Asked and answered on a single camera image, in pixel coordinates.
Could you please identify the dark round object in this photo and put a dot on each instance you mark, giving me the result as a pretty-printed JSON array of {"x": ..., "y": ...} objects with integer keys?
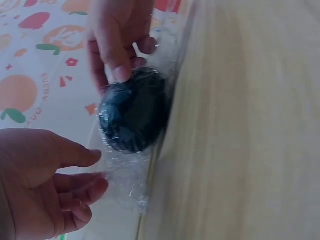
[{"x": 140, "y": 112}]

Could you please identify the person's right hand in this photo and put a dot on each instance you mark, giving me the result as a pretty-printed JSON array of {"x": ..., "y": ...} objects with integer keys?
[{"x": 115, "y": 27}]

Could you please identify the person's right fingers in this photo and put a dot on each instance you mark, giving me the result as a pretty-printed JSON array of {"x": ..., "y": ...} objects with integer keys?
[{"x": 145, "y": 50}]

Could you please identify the person's right thumb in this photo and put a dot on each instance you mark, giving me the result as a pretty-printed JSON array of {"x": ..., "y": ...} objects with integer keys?
[{"x": 118, "y": 62}]

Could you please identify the person's left thumb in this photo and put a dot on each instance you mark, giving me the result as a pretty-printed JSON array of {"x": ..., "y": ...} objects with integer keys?
[{"x": 72, "y": 152}]

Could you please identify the person's left hand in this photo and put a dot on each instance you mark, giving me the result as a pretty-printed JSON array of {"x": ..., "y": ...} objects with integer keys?
[{"x": 30, "y": 180}]

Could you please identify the clear plastic wrap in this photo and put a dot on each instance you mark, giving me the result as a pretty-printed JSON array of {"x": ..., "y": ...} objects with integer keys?
[{"x": 125, "y": 175}]

